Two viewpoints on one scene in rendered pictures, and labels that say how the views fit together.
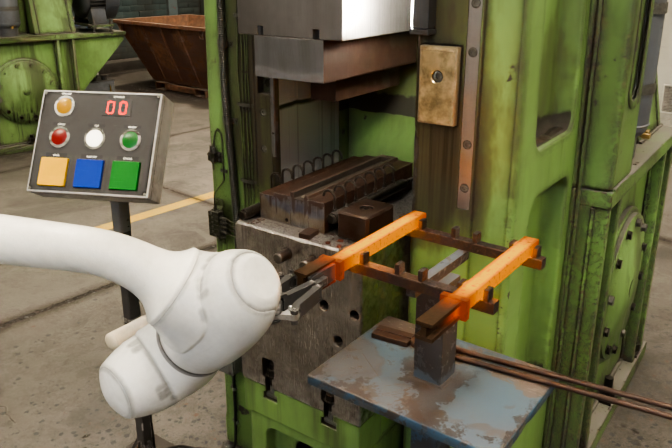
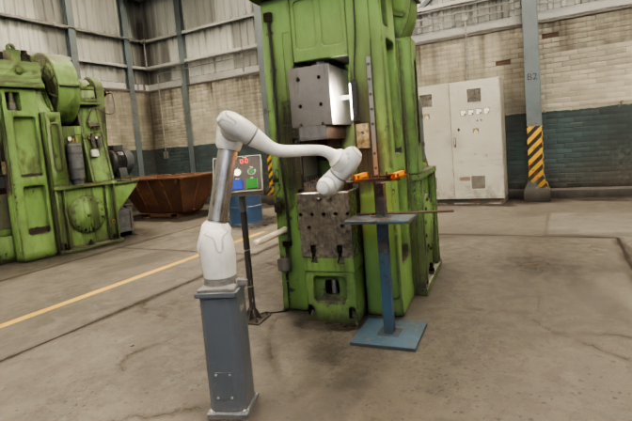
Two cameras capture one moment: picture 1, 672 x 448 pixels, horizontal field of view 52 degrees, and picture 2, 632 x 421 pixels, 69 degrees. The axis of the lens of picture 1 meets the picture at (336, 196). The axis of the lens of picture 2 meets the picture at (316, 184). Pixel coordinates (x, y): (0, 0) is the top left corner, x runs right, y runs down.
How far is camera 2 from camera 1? 173 cm
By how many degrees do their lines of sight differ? 19
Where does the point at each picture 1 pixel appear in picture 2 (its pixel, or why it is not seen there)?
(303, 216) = not seen: hidden behind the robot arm
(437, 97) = (363, 139)
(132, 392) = (329, 184)
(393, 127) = not seen: hidden behind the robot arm
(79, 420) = not seen: hidden behind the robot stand
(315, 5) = (322, 114)
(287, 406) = (323, 262)
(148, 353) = (329, 178)
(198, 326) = (347, 161)
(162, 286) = (337, 154)
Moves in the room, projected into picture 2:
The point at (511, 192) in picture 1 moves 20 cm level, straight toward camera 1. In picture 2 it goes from (391, 165) to (395, 166)
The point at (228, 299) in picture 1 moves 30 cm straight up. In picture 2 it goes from (354, 153) to (349, 91)
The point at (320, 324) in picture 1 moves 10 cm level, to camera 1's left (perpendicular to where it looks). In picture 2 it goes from (334, 222) to (320, 224)
